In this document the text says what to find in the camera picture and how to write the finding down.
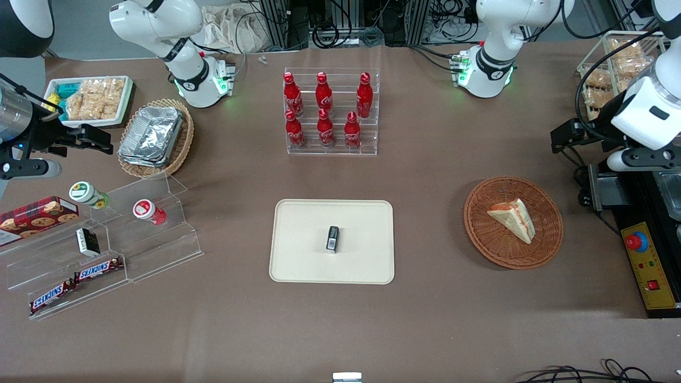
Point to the black machine housing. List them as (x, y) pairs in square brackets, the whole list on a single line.
[(630, 213)]

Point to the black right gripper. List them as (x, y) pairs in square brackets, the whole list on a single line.
[(42, 135)]

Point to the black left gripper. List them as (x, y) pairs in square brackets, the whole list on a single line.
[(597, 129)]

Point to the stacked aluminium foil trays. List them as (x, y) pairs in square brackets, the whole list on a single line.
[(151, 135)]

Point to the grey metal box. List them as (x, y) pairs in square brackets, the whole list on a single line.
[(609, 189)]

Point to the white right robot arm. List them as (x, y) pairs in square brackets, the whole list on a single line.
[(187, 80)]

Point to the white rectangular snack tray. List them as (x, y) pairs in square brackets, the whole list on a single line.
[(125, 103)]

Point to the blue snack packet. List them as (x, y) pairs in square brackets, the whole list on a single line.
[(68, 89)]

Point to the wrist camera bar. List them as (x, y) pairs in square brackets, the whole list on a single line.
[(29, 169), (646, 158)]

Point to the green lid drink bottle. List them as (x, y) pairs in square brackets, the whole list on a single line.
[(88, 194)]

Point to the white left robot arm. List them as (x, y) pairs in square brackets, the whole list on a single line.
[(492, 66)]

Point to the snickers chocolate bar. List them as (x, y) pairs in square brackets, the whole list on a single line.
[(98, 269), (50, 297)]

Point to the small white device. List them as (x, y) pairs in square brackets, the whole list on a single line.
[(347, 378)]

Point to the yellow snack packet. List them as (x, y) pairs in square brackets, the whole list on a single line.
[(53, 102)]

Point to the oval wicker basket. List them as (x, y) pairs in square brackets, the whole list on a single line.
[(183, 143)]

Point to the rice cracker bag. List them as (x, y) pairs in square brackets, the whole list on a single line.
[(96, 98)]

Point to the red cookie box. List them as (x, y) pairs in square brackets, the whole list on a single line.
[(37, 218)]

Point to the beige rectangular serving tray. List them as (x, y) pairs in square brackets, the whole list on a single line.
[(303, 239)]

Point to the yellow control panel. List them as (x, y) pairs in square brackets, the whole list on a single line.
[(652, 266)]

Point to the clear acrylic bottle rack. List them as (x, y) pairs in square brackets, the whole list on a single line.
[(367, 135)]

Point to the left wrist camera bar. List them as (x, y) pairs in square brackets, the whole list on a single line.
[(646, 158)]

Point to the red emergency stop button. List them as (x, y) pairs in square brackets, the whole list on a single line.
[(637, 242)]

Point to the clear acrylic stepped shelf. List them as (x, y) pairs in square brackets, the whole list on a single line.
[(159, 250)]

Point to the cracker bag in rack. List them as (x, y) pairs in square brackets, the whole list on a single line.
[(625, 49), (600, 103), (597, 78), (632, 68)]

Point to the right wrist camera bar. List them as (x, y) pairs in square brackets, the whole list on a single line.
[(29, 169)]

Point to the black and white small carton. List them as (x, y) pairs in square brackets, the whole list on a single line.
[(88, 242)]

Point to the aluminium profile frame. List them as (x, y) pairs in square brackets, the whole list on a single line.
[(279, 24), (417, 21)]

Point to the red cola bottle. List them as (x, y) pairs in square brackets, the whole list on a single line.
[(292, 96), (353, 133), (324, 94), (325, 130), (294, 132), (364, 97)]

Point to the small black box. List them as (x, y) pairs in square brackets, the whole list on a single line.
[(333, 239)]

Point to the steel pan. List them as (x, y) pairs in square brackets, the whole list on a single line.
[(670, 194)]

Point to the red lid drink bottle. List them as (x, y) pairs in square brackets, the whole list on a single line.
[(149, 210)]

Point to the round brown wicker basket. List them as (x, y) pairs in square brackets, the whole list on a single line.
[(489, 239)]

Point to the triangle sandwich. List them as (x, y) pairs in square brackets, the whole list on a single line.
[(513, 219)]

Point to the beige cloth bag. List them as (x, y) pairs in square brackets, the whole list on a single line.
[(234, 29)]

